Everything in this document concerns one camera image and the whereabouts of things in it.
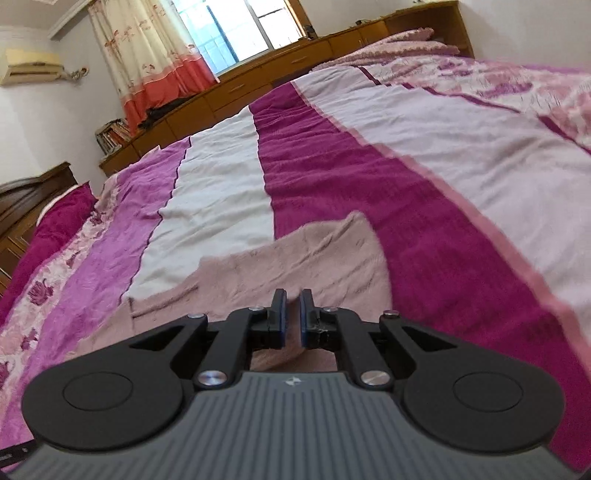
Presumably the pink chenille blanket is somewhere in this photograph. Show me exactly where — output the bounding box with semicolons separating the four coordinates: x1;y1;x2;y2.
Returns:
309;28;476;72

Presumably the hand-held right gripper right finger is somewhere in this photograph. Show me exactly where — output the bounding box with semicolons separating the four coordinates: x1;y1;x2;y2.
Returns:
299;288;462;389

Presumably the purple striped floral bedspread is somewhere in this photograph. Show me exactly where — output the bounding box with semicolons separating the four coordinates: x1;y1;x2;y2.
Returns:
0;60;591;472

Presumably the floral curtain with orange hem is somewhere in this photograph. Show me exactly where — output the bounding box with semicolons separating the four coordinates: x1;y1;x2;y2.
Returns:
88;0;220;134

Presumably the wall air conditioner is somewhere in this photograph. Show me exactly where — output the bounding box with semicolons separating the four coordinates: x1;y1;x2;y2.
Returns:
0;48;65;88

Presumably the window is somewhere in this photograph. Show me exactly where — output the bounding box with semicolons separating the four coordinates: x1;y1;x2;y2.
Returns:
173;0;315;77

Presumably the magenta velvet pillow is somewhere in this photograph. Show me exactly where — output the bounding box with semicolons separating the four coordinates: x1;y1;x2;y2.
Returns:
0;182;98;324

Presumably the pink knitted sweater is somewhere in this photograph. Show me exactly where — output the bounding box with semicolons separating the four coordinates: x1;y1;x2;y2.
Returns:
76;210;393;374

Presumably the dark wooden headboard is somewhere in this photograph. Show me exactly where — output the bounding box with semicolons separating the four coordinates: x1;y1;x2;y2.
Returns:
0;161;77;296

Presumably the dark cloth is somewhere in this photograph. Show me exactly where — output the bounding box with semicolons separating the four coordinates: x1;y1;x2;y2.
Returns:
139;95;197;132

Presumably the row of books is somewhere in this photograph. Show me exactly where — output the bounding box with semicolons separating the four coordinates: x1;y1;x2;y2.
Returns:
95;119;132;155

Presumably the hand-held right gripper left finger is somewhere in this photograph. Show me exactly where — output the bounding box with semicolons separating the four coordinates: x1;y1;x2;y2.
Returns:
129;288;289;389

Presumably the light wooden cabinet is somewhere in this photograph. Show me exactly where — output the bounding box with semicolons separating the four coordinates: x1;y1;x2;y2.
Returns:
99;0;476;176

